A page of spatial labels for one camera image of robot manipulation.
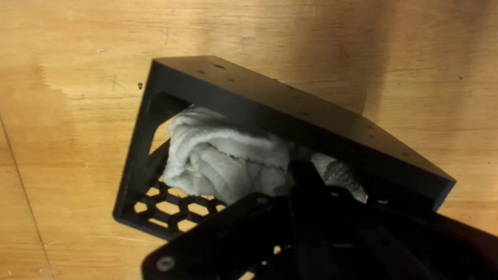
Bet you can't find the white towel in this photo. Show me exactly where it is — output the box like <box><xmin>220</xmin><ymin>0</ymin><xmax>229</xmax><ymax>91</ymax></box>
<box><xmin>161</xmin><ymin>106</ymin><xmax>371</xmax><ymax>206</ymax></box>

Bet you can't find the black perforated basket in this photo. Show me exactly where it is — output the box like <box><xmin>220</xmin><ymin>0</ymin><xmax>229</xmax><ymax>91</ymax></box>
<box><xmin>112</xmin><ymin>55</ymin><xmax>458</xmax><ymax>243</ymax></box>

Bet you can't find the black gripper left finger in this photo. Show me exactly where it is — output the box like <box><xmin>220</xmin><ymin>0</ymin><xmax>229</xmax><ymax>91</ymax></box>
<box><xmin>142</xmin><ymin>161</ymin><xmax>313</xmax><ymax>280</ymax></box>

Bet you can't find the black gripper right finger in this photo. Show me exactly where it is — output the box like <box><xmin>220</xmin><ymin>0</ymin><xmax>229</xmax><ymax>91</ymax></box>
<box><xmin>305</xmin><ymin>161</ymin><xmax>498</xmax><ymax>280</ymax></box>

